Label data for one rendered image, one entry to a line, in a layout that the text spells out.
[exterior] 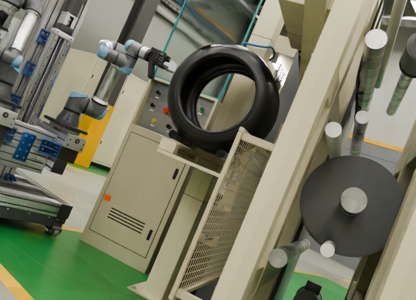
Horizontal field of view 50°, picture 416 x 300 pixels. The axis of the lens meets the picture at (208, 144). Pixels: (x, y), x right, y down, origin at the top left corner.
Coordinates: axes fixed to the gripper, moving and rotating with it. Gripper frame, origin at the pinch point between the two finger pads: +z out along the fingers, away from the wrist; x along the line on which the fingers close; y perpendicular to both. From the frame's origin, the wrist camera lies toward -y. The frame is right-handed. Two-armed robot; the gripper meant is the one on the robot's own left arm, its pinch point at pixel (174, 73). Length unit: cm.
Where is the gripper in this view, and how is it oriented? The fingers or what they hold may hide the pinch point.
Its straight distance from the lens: 254.5
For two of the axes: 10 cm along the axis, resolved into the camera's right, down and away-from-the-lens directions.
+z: 8.2, 4.6, -3.2
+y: 4.9, -8.7, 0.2
